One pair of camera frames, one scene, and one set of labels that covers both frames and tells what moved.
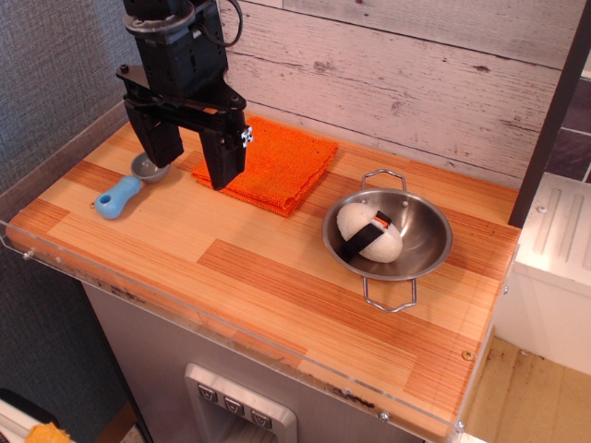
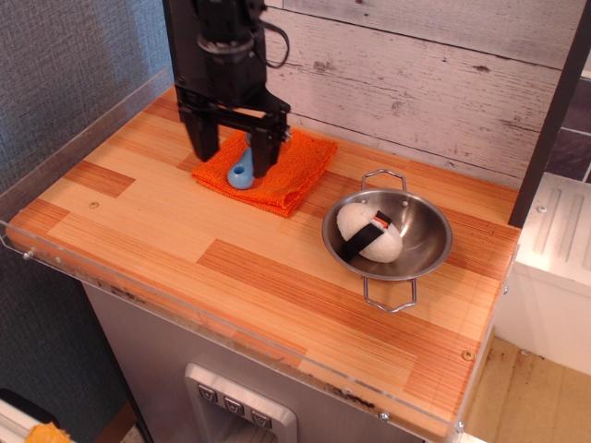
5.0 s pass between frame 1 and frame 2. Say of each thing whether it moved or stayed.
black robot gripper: moved
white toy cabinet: stayed
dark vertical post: stayed
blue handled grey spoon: moved
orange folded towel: stayed
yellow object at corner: stayed
